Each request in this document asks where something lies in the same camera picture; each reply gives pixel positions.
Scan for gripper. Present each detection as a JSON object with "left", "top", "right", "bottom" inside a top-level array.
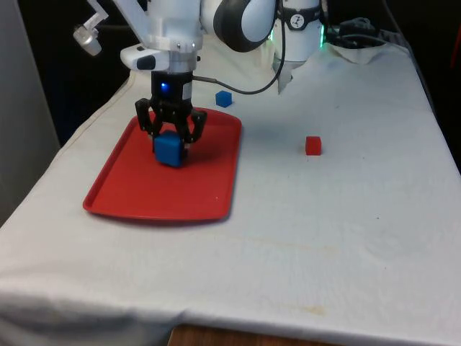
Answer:
[{"left": 135, "top": 71, "right": 208, "bottom": 159}]

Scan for large blue cube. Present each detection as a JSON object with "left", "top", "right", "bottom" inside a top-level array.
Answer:
[{"left": 153, "top": 131, "right": 185, "bottom": 169}]

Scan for red tray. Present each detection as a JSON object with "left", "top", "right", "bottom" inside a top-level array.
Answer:
[{"left": 82, "top": 107, "right": 242, "bottom": 221}]

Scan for small blue cube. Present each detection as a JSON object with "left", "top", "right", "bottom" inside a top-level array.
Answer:
[{"left": 215, "top": 90, "right": 233, "bottom": 108}]

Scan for black cabinet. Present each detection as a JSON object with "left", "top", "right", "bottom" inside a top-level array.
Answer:
[{"left": 17, "top": 0, "right": 131, "bottom": 147}]

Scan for small red cube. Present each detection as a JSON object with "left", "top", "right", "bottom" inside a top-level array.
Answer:
[{"left": 305, "top": 136, "right": 323, "bottom": 156}]

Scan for pale lockers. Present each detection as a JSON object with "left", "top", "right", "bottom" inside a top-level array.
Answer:
[{"left": 0, "top": 0, "right": 61, "bottom": 229}]

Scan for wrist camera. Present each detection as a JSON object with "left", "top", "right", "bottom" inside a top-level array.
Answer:
[{"left": 120, "top": 45, "right": 172, "bottom": 72}]

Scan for black cable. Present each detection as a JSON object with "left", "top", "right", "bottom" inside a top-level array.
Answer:
[{"left": 192, "top": 0, "right": 287, "bottom": 96}]

